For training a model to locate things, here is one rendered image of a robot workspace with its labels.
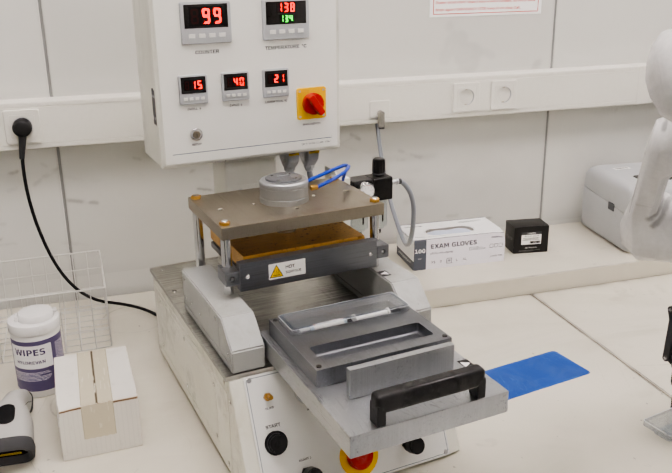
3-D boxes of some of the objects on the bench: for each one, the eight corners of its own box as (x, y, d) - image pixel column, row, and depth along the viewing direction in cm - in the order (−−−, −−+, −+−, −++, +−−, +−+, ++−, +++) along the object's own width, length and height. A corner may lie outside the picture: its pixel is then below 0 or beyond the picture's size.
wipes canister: (19, 378, 145) (7, 304, 141) (68, 371, 148) (59, 298, 143) (15, 402, 138) (3, 324, 133) (68, 394, 140) (57, 317, 135)
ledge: (348, 265, 197) (348, 248, 196) (634, 229, 220) (636, 214, 219) (391, 314, 170) (391, 295, 168) (712, 267, 193) (715, 250, 191)
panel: (267, 511, 109) (242, 377, 110) (449, 453, 121) (425, 333, 123) (271, 514, 107) (246, 378, 109) (456, 455, 119) (431, 333, 121)
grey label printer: (577, 224, 211) (582, 162, 206) (645, 219, 215) (652, 158, 209) (626, 256, 188) (634, 188, 183) (701, 250, 192) (711, 182, 186)
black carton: (504, 245, 196) (505, 219, 194) (538, 243, 198) (539, 217, 195) (512, 254, 191) (514, 227, 189) (547, 251, 192) (549, 225, 190)
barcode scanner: (-6, 410, 135) (-14, 368, 133) (42, 402, 138) (36, 361, 135) (-20, 480, 117) (-29, 434, 114) (36, 470, 119) (29, 424, 117)
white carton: (396, 253, 192) (396, 224, 190) (482, 244, 198) (484, 216, 195) (413, 271, 181) (413, 241, 179) (504, 260, 187) (506, 231, 184)
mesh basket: (-21, 321, 169) (-31, 264, 165) (106, 303, 177) (99, 249, 173) (-31, 369, 149) (-42, 306, 145) (112, 346, 157) (106, 286, 153)
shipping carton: (60, 401, 138) (53, 355, 135) (135, 389, 141) (131, 344, 138) (57, 463, 121) (49, 411, 118) (143, 447, 124) (138, 397, 122)
